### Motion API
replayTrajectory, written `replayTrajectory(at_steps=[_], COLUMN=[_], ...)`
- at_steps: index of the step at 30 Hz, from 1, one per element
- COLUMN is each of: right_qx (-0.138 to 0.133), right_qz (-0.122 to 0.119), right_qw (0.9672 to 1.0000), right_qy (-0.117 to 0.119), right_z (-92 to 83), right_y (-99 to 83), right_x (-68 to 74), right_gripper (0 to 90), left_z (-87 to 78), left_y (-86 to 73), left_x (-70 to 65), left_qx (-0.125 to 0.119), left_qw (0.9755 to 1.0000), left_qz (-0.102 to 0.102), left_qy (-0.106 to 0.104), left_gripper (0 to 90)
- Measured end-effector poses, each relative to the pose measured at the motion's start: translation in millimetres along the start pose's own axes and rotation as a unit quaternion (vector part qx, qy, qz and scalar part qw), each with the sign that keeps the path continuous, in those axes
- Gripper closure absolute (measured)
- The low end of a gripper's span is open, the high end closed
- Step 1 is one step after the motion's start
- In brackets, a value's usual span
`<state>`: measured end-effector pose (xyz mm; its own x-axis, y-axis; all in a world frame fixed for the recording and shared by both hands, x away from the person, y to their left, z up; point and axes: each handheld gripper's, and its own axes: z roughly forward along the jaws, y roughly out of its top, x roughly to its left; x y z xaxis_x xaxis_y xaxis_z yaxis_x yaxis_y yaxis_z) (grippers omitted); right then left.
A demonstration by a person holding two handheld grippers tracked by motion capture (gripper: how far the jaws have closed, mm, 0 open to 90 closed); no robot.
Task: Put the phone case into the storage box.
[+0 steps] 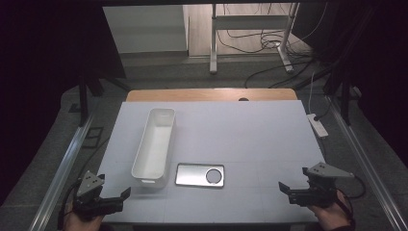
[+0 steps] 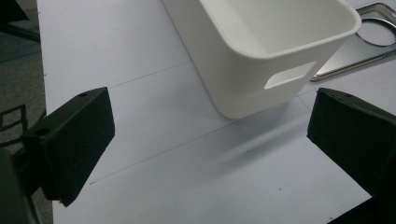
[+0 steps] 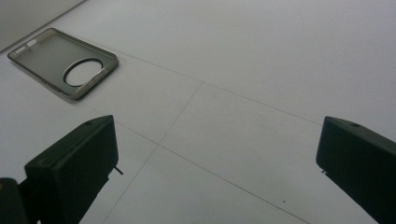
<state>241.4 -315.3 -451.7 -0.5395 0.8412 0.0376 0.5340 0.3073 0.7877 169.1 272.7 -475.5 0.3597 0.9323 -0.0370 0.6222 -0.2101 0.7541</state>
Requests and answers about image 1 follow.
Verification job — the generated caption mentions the white power cable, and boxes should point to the white power cable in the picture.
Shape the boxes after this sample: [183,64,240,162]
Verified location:
[307,70,318,116]

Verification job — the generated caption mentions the dark curtain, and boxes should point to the dark curtain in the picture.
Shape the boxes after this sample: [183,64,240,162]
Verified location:
[290,0,408,167]
[0,0,127,206]

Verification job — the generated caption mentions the person's right hand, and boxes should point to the person's right hand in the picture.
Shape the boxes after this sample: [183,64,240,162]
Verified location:
[307,190,354,231]

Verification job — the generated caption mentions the black plug cable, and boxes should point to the black plug cable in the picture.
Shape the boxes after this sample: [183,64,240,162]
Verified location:
[313,95,333,122]

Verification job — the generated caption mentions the wooden table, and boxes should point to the wooden table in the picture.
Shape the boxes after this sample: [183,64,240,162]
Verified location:
[125,88,298,103]

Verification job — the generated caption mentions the grey metal desk frame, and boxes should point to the grey metal desk frame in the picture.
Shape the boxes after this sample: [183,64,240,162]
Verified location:
[209,3,301,75]

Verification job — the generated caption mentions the black metal stand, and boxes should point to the black metal stand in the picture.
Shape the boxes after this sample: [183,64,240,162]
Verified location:
[322,68,355,126]
[77,72,131,128]

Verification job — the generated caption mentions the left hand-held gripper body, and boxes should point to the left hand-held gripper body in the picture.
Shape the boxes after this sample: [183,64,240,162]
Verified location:
[72,170,125,221]

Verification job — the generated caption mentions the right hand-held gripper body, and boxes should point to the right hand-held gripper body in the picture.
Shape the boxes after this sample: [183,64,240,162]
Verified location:
[288,162,355,208]

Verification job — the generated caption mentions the left hand-held gripper cable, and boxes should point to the left hand-held gripper cable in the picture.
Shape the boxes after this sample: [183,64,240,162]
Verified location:
[57,136,112,231]

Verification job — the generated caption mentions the white power strip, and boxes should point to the white power strip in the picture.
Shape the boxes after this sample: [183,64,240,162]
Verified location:
[306,113,330,140]

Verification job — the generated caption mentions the person's left hand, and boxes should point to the person's left hand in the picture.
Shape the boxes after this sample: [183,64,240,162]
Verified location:
[63,209,105,231]

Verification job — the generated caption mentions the white table cover board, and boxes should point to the white table cover board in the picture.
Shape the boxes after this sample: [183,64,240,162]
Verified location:
[95,99,326,224]

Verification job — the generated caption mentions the silver phone back cover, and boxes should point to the silver phone back cover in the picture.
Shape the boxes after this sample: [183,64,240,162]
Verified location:
[174,162,225,189]

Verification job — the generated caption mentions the tangle of black floor cables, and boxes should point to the tangle of black floor cables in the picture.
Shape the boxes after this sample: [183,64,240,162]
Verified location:
[216,3,321,90]

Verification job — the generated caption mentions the white plastic storage bin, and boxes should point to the white plastic storage bin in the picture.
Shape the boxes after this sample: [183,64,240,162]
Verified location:
[130,108,177,189]

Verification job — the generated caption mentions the white cabinet panel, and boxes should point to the white cabinet panel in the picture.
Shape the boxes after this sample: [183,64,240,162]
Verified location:
[102,4,190,54]

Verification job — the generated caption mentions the hand-held gripper cable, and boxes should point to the hand-held gripper cable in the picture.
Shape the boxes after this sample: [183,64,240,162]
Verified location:
[335,175,367,227]
[57,136,112,231]

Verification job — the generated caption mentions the aluminium floor rail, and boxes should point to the aluminium floor rail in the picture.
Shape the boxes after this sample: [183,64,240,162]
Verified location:
[325,95,408,231]
[28,115,94,231]

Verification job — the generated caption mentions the right hand-held gripper cable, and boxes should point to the right hand-held gripper cable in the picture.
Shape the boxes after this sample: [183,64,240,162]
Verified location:
[335,175,367,227]

